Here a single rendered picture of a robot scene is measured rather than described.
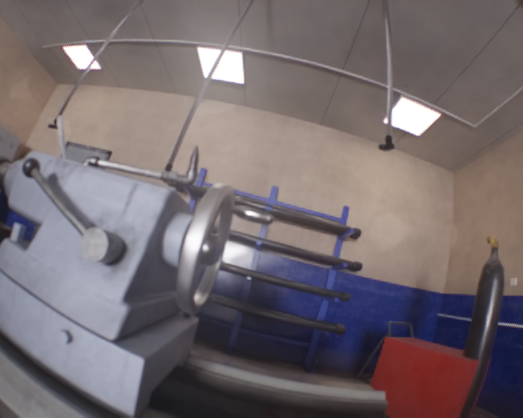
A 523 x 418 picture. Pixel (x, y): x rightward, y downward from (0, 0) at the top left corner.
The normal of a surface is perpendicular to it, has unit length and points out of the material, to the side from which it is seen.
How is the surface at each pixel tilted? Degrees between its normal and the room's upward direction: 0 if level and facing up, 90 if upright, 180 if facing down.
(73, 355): 90
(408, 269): 90
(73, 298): 62
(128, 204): 82
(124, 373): 90
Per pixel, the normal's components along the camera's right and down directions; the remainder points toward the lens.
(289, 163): 0.01, -0.23
